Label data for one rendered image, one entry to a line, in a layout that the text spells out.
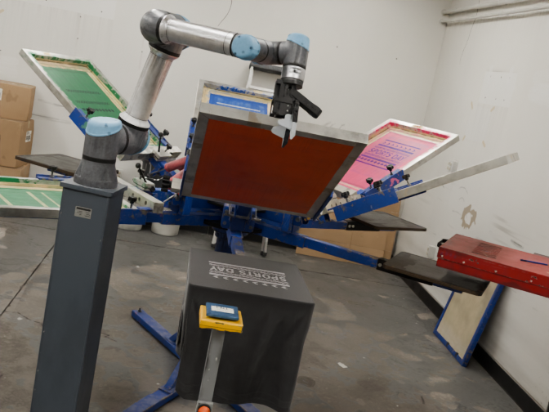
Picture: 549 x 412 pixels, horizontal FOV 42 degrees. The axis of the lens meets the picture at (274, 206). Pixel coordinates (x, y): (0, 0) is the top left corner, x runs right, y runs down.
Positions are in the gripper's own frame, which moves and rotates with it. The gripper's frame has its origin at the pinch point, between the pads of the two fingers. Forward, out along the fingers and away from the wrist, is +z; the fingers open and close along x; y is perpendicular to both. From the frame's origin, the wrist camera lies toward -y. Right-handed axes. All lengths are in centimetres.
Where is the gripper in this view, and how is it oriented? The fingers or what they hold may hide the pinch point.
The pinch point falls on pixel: (288, 145)
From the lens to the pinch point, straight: 224.5
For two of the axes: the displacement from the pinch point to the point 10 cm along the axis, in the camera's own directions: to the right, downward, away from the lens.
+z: -1.6, 9.8, -1.1
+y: -9.7, -1.7, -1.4
